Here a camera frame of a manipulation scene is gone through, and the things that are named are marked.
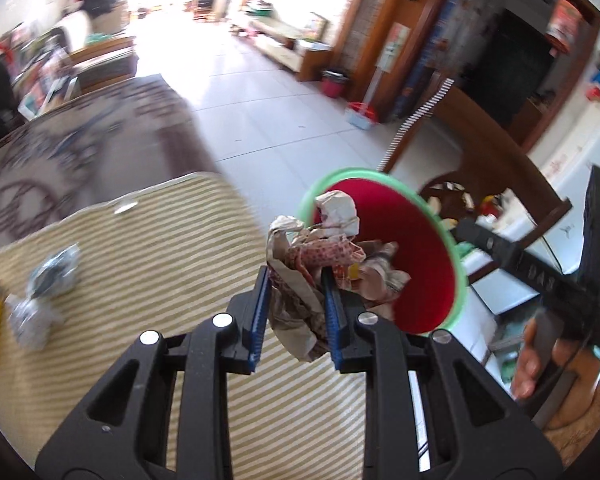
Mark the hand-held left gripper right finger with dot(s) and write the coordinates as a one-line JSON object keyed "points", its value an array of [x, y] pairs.
{"points": [[332, 320]]}

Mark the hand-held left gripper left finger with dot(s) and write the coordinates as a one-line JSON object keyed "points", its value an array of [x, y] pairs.
{"points": [[260, 320]]}

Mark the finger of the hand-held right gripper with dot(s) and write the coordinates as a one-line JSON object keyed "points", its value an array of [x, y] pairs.
{"points": [[485, 242]]}

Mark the brown pink paper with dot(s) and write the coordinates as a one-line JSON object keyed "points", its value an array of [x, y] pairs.
{"points": [[295, 310]]}

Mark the red bin with green rim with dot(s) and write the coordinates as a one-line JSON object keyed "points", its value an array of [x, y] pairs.
{"points": [[410, 240]]}

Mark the person's right hand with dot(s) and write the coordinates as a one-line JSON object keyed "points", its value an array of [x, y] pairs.
{"points": [[527, 360]]}

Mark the crumpled beige wrapper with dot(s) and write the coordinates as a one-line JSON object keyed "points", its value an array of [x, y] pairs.
{"points": [[380, 280]]}

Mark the pink patterned wrapper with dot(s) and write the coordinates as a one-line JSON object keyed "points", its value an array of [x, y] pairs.
{"points": [[325, 256]]}

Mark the wooden chair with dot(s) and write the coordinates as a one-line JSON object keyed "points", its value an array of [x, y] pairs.
{"points": [[485, 145]]}

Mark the beige checked mat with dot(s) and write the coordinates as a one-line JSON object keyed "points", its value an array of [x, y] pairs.
{"points": [[180, 240]]}

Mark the small white tag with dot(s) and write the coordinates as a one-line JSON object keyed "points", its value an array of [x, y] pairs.
{"points": [[125, 206]]}

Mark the small red floor bin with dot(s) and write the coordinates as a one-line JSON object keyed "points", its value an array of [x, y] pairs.
{"points": [[335, 84]]}

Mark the grey patterned blanket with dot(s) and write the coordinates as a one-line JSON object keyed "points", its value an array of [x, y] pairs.
{"points": [[80, 150]]}

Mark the cream tv cabinet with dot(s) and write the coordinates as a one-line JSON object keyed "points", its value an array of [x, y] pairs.
{"points": [[290, 52]]}

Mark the pile of books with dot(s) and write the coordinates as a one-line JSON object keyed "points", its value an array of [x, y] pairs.
{"points": [[40, 70]]}

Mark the white pillow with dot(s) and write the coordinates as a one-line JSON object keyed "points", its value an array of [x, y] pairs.
{"points": [[75, 30]]}

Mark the black cloth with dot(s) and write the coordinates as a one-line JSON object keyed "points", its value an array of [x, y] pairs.
{"points": [[100, 0]]}

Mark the white green wall poster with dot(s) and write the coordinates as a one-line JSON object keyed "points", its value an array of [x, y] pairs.
{"points": [[395, 47]]}

